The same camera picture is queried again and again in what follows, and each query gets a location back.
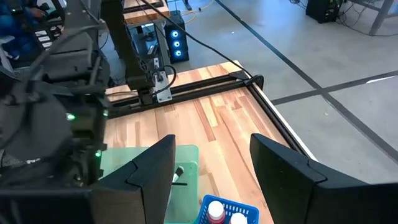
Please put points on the green translucent plastic bin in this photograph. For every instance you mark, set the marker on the green translucent plastic bin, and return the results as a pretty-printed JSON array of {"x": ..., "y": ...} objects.
[{"x": 186, "y": 199}]

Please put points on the wooden background table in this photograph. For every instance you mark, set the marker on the wooden background table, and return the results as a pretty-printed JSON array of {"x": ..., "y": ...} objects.
[{"x": 146, "y": 14}]

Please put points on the black aluminium table frame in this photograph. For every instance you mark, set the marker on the black aluminium table frame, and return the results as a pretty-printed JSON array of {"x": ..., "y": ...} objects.
[{"x": 202, "y": 88}]

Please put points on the silver mounting bracket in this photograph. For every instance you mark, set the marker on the silver mounting bracket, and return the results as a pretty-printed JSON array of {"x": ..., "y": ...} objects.
[{"x": 163, "y": 90}]

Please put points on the grey table leg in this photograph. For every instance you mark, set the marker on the grey table leg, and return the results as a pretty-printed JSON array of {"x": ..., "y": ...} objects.
[{"x": 381, "y": 15}]

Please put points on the computer tower blue fans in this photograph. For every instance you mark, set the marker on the computer tower blue fans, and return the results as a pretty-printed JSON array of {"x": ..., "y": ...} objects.
[{"x": 176, "y": 43}]

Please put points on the black floor case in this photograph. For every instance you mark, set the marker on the black floor case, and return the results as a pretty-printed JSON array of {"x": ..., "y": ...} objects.
[{"x": 323, "y": 11}]

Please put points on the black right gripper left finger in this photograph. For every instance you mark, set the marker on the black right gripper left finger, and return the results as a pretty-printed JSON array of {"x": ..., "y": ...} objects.
[{"x": 146, "y": 193}]

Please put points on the small black fan brush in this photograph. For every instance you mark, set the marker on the small black fan brush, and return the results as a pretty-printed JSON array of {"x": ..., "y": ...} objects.
[{"x": 178, "y": 175}]

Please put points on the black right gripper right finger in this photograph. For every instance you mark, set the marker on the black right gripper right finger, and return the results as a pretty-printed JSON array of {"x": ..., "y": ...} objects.
[{"x": 295, "y": 193}]

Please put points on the blue plastic basket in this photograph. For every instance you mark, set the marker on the blue plastic basket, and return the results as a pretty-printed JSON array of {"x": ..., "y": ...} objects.
[{"x": 245, "y": 211}]

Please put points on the red paint bottle white cap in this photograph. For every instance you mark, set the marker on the red paint bottle white cap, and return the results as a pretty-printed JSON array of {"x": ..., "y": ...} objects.
[
  {"x": 216, "y": 213},
  {"x": 238, "y": 218}
]

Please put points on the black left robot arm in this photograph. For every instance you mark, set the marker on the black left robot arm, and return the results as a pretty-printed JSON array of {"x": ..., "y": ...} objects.
[{"x": 40, "y": 124}]

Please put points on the person's hand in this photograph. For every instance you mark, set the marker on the person's hand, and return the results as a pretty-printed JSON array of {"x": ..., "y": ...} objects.
[{"x": 37, "y": 13}]

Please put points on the black frame post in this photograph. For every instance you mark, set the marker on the black frame post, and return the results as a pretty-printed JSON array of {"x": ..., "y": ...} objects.
[{"x": 124, "y": 46}]

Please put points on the person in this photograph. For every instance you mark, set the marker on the person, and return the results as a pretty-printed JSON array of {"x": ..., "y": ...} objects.
[{"x": 12, "y": 28}]

